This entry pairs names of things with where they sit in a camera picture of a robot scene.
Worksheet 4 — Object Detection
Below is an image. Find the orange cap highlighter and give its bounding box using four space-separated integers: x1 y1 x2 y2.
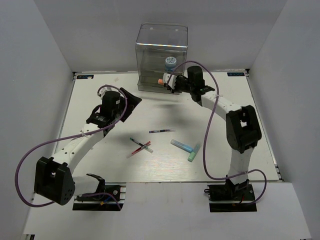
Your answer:
158 79 168 86

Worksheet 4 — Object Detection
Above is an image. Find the blue cleaning gel jar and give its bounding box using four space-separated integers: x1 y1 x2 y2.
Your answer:
164 56 177 72

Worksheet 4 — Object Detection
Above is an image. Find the clear drawer organizer box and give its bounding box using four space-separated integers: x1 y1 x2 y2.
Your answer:
136 47 187 94

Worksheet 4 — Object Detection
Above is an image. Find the clear acrylic organizer lid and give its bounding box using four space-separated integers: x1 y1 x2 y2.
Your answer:
134 22 189 73

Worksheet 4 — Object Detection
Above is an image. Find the blue highlighter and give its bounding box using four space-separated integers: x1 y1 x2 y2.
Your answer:
170 139 193 153

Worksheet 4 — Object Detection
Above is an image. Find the green highlighter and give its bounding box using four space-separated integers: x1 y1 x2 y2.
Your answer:
187 143 201 162

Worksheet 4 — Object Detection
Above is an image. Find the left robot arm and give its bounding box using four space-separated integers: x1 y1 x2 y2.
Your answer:
34 87 142 206

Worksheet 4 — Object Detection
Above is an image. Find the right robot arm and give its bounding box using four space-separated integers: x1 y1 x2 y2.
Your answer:
162 65 262 200

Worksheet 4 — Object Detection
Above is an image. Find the red ink gel pen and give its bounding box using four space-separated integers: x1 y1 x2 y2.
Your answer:
126 141 151 159

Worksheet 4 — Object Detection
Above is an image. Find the purple ink gel pen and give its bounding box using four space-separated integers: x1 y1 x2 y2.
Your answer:
148 128 176 134

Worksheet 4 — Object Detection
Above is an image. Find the green ink gel pen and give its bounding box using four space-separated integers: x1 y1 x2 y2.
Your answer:
130 137 153 154

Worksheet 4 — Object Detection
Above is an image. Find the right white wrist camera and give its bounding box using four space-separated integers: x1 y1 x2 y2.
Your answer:
162 73 177 90

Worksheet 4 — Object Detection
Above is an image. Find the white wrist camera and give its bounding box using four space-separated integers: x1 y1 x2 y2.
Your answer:
162 73 177 90
97 86 112 99

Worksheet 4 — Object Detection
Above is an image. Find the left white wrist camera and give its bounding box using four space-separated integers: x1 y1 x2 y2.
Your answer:
97 86 112 99

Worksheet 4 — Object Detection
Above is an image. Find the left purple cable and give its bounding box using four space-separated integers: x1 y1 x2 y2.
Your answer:
14 84 130 210

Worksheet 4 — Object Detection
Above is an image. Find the purple cable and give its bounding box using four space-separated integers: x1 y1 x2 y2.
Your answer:
166 59 268 205
14 84 130 210

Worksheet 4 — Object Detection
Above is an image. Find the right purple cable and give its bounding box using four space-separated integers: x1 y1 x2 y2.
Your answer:
166 59 268 205

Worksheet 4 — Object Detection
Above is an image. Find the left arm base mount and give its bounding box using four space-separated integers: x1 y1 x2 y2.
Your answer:
72 183 127 212

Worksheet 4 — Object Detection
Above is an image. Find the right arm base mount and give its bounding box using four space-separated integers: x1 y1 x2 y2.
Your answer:
203 183 257 213

